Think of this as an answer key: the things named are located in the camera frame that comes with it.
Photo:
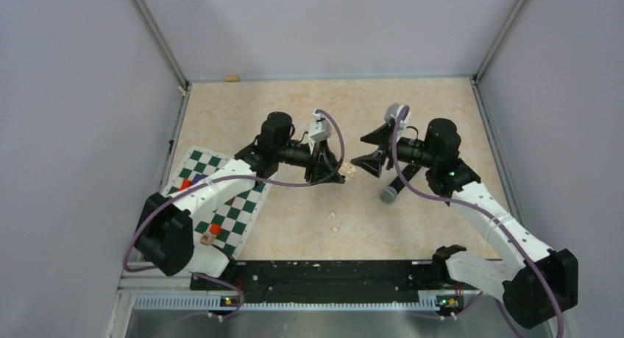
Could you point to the tan wooden cube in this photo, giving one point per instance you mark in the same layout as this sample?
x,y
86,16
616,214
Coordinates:
x,y
207,238

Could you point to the purple wooden block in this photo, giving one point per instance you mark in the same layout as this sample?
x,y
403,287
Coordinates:
x,y
197,178

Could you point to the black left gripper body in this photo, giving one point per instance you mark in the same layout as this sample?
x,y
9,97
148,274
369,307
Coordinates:
x,y
303,157

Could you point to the cream earbud charging case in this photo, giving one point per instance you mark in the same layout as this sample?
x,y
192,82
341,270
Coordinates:
x,y
347,170

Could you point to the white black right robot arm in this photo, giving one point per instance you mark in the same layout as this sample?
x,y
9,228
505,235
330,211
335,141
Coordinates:
x,y
535,283

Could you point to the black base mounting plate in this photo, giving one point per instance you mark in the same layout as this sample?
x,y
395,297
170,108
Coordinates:
x,y
325,282

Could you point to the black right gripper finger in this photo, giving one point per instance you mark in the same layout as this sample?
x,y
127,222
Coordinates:
x,y
381,136
372,163

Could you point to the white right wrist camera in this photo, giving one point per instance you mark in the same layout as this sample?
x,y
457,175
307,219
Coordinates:
x,y
397,112

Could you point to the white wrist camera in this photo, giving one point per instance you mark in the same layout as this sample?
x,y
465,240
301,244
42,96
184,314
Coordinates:
x,y
319,130
397,112

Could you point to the green white chessboard mat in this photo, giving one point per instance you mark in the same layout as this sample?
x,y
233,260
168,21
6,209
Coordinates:
x,y
237,216

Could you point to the red arch block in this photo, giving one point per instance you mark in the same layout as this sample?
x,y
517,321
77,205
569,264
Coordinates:
x,y
186,183

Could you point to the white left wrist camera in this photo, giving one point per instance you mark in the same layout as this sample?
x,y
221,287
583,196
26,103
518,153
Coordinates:
x,y
319,130

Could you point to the aluminium front rail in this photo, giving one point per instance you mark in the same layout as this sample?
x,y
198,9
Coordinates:
x,y
150,304

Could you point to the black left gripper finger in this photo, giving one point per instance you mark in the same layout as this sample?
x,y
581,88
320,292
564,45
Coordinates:
x,y
327,158
330,177

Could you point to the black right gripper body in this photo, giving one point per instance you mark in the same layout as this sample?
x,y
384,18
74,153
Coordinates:
x,y
413,151

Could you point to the red block at edge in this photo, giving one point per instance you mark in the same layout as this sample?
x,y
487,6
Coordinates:
x,y
215,229

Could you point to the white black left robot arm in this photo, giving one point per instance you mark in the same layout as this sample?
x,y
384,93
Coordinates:
x,y
165,234

